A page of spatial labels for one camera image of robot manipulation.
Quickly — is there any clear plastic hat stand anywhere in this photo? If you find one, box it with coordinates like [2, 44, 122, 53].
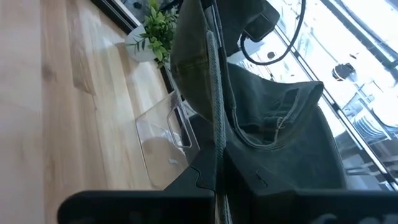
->
[135, 90, 201, 190]

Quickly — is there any dark green baseball cap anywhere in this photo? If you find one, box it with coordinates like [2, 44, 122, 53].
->
[170, 0, 348, 191]

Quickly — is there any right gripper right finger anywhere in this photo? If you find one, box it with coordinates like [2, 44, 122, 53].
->
[207, 30, 296, 224]

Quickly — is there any green potted plant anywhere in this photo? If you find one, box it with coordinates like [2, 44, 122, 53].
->
[125, 0, 180, 68]

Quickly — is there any black looped camera cable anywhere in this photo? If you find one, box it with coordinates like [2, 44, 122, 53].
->
[240, 0, 307, 67]

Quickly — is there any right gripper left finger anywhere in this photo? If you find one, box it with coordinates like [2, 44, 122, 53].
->
[166, 146, 218, 200]

